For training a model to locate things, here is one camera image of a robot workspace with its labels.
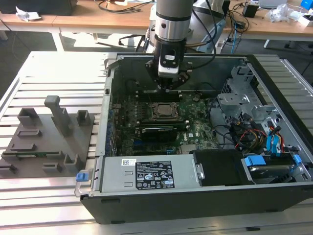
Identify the grey chipset heatsink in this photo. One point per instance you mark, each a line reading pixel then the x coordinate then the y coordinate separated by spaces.
pixel 187 148

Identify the black graphics card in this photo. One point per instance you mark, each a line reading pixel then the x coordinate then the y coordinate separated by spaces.
pixel 159 134

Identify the clear plastic bag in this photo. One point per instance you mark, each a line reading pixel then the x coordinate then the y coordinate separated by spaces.
pixel 281 13

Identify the crumpled white paper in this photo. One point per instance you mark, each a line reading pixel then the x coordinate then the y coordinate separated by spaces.
pixel 27 14

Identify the metal drive cage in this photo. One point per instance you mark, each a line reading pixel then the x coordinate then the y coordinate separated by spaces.
pixel 232 100

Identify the hard disk in blue carrier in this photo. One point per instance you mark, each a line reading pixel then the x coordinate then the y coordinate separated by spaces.
pixel 269 171

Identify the silver CPU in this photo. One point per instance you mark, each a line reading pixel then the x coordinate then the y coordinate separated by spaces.
pixel 164 109

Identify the black PC case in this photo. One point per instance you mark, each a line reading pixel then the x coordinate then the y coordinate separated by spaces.
pixel 171 208

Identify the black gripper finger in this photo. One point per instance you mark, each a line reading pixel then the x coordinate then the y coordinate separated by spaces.
pixel 152 71
pixel 182 78

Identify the grey parts rack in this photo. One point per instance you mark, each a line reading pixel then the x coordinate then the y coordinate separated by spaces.
pixel 49 147

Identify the CPU socket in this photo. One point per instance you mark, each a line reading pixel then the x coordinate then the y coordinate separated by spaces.
pixel 178 120

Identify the grey power supply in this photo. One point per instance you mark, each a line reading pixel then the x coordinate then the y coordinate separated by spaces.
pixel 115 176

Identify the green motherboard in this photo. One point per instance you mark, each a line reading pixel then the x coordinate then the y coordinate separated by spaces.
pixel 200 127

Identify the black bag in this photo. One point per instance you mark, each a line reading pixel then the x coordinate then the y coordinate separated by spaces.
pixel 44 6

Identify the small black box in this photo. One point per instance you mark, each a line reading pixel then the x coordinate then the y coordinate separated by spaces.
pixel 250 11

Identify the wooden desk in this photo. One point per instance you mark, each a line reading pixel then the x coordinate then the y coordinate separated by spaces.
pixel 269 28
pixel 61 20

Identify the blue case latch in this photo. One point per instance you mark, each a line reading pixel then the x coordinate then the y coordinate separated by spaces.
pixel 82 177

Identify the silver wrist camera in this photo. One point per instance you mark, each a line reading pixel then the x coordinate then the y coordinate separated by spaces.
pixel 167 71

